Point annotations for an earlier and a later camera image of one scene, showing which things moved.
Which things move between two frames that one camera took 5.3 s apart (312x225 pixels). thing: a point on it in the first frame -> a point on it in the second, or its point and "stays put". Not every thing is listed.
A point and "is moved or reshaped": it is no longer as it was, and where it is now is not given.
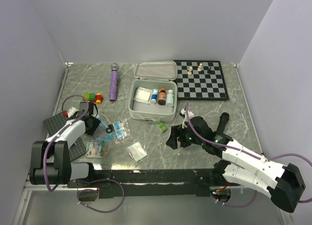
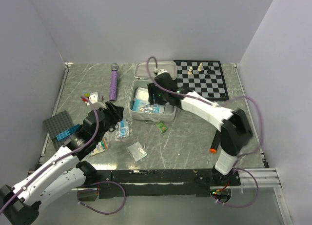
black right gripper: [176, 131] -> [153, 89]
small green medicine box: [162, 126] stays put
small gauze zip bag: [137, 151] stays put
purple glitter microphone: [114, 68] stays put
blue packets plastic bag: [122, 130] is moved or reshaped
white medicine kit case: [153, 93] stays put
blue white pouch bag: [101, 133] is moved or reshaped
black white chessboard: [200, 80] stays put
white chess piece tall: [200, 68] stays put
